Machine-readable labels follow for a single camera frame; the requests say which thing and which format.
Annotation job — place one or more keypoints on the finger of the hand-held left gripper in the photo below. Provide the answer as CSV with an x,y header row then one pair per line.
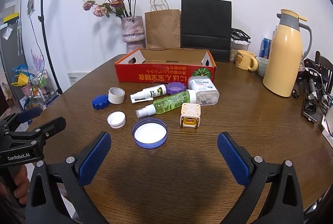
x,y
53,125
28,114

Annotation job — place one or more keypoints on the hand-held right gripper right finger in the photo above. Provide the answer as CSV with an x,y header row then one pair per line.
x,y
231,159

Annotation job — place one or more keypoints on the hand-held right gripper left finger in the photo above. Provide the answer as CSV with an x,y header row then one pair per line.
x,y
96,159

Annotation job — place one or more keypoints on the white bottle cap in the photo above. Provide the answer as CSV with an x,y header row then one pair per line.
x,y
116,118

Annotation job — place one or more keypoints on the blue ridged bottle cap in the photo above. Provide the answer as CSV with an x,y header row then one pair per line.
x,y
100,103

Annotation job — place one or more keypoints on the beige cube power adapter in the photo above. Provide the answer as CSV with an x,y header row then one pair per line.
x,y
190,110

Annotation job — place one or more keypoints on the green spray bottle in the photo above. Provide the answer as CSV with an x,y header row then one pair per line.
x,y
169,103

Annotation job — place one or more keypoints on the white spray bottle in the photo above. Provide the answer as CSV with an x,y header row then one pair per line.
x,y
153,92

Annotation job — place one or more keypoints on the purple ridged bottle cap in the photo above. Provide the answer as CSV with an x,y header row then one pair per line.
x,y
177,88

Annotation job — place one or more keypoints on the red cardboard box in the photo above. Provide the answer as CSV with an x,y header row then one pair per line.
x,y
156,75

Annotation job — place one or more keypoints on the person's left hand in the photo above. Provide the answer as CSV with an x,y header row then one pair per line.
x,y
22,178

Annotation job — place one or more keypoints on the grey refrigerator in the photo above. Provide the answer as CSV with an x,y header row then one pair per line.
x,y
10,52

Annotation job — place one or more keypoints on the black light stand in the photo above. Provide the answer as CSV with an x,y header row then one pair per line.
x,y
44,31

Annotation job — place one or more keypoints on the pale blue cup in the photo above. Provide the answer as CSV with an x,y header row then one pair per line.
x,y
262,65

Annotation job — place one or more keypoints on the yellow bear mug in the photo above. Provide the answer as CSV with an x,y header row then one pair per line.
x,y
243,60

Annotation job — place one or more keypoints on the clear food container black lid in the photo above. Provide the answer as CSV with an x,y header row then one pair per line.
x,y
236,49

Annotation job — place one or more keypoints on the yellow thermos jug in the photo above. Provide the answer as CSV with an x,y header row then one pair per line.
x,y
283,57

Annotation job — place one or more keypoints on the blue drink can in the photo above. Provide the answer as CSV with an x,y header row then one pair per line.
x,y
264,48

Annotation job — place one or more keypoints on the pink textured vase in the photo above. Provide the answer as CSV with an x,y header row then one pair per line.
x,y
132,28

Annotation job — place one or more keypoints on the dark wooden chair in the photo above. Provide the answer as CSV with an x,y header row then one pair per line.
x,y
324,60

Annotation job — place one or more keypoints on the black paper bag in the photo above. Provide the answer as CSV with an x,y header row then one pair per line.
x,y
205,23

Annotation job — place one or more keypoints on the brown paper bag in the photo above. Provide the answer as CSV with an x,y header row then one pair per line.
x,y
162,28

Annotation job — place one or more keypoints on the small wall picture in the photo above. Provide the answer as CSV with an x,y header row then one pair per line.
x,y
31,4

